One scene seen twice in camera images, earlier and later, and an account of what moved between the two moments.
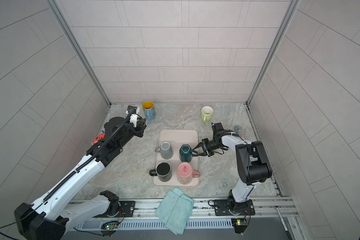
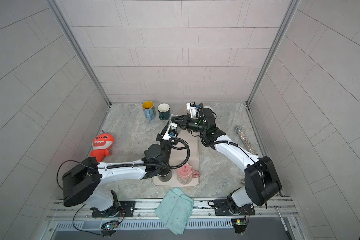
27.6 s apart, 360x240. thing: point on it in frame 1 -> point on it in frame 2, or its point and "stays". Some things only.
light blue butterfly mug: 149,112 stays
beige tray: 177,137 stays
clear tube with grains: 239,130 stays
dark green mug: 186,153 -> 164,111
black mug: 163,171 stays
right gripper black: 207,151 -> 186,121
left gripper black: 139,129 -> 158,137
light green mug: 206,112 stays
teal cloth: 175,210 stays
